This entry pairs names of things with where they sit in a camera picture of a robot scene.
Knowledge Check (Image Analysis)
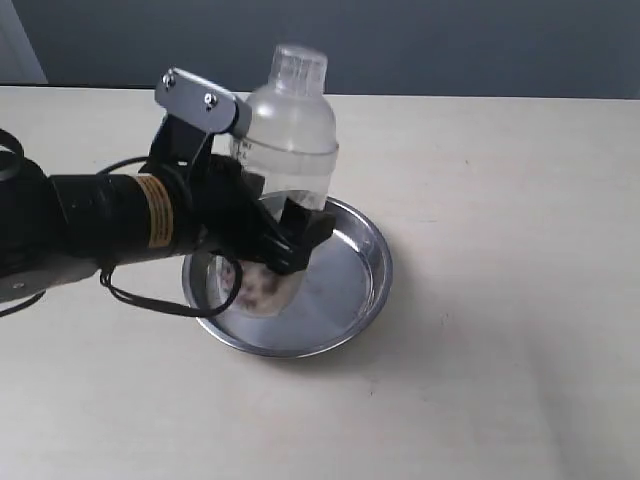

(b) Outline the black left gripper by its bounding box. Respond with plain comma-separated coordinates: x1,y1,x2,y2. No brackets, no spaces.
147,113,336,275

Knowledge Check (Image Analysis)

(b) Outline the clear plastic shaker bottle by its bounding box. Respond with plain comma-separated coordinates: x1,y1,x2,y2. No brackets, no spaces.
230,43,339,318

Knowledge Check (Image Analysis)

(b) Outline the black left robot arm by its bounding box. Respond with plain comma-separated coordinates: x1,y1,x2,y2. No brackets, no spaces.
1,115,335,318

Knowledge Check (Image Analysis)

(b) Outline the round stainless steel plate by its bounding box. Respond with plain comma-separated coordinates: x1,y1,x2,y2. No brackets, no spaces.
198,197,393,359

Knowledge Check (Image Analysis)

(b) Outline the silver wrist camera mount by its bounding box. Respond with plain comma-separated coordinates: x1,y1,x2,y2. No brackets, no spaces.
154,67,252,138

